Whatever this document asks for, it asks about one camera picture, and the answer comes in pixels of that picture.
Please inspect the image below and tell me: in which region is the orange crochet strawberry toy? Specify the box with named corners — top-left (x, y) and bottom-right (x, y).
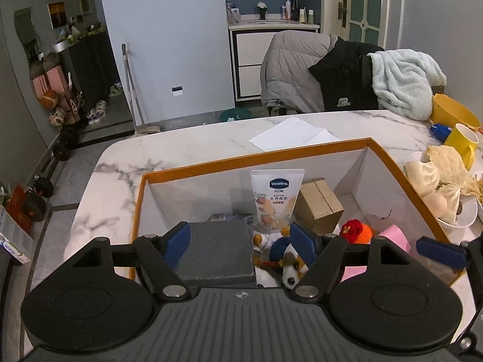
top-left (339, 219), bottom-right (374, 244)

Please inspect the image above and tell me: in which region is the dark grey box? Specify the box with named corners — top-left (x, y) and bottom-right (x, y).
top-left (174, 219), bottom-right (256, 288)

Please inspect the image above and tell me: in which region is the pink wallet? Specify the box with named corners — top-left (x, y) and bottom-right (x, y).
top-left (341, 224), bottom-right (413, 283)

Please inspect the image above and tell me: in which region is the white lotion tube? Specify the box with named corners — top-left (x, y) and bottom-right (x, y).
top-left (251, 169), bottom-right (305, 234)

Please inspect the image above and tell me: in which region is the small brown cardboard box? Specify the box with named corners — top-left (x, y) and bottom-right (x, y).
top-left (294, 178), bottom-right (344, 234)

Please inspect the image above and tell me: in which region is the plush dog toy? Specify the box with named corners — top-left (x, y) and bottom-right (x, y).
top-left (252, 226), bottom-right (308, 289)

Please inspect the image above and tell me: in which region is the orange storage box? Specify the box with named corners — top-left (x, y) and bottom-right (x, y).
top-left (131, 138), bottom-right (460, 284)

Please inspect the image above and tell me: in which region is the white bowl with bread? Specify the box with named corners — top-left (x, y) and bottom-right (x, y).
top-left (403, 145), bottom-right (482, 230)

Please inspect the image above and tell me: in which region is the yellow mug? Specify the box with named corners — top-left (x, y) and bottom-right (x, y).
top-left (445, 123), bottom-right (479, 170)

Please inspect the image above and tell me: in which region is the white paper sheet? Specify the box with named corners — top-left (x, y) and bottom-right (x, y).
top-left (250, 117), bottom-right (341, 152)

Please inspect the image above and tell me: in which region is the black dumbbell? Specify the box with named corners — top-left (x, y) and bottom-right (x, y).
top-left (22, 176), bottom-right (54, 222)

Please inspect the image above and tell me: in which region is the grey quilted jacket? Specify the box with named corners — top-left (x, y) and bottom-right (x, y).
top-left (260, 30), bottom-right (338, 113)

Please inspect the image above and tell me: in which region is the black jacket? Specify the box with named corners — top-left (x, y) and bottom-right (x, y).
top-left (309, 37), bottom-right (385, 112)

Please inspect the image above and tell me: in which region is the light blue fleece blanket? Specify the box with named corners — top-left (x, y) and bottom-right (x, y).
top-left (368, 49), bottom-right (447, 121)

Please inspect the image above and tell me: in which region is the basketball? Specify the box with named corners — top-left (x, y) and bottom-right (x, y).
top-left (38, 89), bottom-right (58, 110)

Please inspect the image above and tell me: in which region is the black cabinet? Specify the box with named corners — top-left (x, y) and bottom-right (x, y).
top-left (56, 31), bottom-right (119, 117)

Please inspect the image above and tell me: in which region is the white vanity cabinet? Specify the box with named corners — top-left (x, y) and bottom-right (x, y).
top-left (228, 20), bottom-right (320, 103)

